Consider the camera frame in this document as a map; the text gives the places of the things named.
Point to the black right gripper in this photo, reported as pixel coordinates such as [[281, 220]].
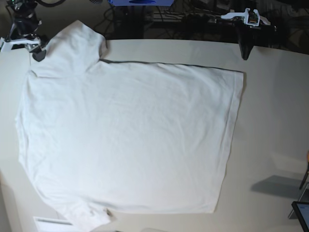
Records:
[[25, 25]]

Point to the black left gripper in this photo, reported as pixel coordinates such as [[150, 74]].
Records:
[[249, 36]]

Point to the white T-shirt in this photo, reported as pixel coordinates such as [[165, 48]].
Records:
[[141, 138]]

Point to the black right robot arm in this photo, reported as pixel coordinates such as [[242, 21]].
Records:
[[20, 6]]

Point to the blue box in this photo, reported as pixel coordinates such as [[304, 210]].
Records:
[[141, 2]]

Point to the white paper sheet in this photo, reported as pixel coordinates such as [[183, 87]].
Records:
[[52, 225]]

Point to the dark tablet screen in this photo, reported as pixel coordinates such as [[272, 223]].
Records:
[[301, 210]]

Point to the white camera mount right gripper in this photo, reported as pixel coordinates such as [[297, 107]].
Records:
[[31, 44]]

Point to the white camera mount gripper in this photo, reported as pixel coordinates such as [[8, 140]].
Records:
[[31, 44], [249, 17]]

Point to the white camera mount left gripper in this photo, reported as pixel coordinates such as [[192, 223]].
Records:
[[249, 17]]

